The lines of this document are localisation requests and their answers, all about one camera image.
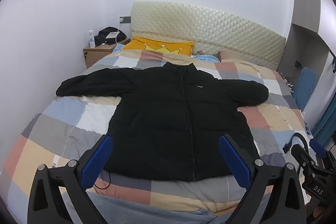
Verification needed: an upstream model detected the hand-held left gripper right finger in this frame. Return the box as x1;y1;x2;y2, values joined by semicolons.
218;133;307;224

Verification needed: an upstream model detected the thin black cable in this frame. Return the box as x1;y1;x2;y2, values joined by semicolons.
94;171;112;190

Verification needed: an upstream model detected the checkered bed blanket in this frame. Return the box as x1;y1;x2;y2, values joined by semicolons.
0;49;314;215

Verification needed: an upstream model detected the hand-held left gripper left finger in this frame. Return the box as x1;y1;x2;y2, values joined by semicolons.
28;134;114;224

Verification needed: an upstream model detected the black bag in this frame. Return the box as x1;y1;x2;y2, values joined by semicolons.
94;27;127;46

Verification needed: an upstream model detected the blue hanging cloth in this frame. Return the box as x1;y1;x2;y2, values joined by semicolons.
292;67;321;112

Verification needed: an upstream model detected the teal curtain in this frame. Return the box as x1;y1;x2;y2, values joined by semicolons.
311;98;336;147

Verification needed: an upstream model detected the black puffer jacket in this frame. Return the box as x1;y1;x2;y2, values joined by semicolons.
56;62;270;182

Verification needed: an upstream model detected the black curved cable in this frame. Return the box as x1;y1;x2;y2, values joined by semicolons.
283;132;310;154

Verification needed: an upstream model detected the pink pillow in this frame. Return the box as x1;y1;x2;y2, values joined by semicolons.
219;50;246;63

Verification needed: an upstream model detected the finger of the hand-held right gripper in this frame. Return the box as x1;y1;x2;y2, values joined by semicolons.
309;139;328;161
291;144;317;177

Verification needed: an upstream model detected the wooden nightstand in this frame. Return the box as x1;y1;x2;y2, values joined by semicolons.
83;38;131;69

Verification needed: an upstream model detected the yellow crown pillow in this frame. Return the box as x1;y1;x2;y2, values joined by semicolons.
122;36;195;56

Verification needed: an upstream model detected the cream quilted headboard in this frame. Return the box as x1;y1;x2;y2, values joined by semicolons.
130;1;286;71

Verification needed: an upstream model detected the light blue pillow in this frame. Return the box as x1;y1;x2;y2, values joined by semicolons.
193;54;220;63

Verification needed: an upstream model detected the white charging cable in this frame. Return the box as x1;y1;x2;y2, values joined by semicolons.
114;21;122;45

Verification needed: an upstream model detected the grey wardrobe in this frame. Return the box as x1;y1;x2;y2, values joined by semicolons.
277;0;332;83

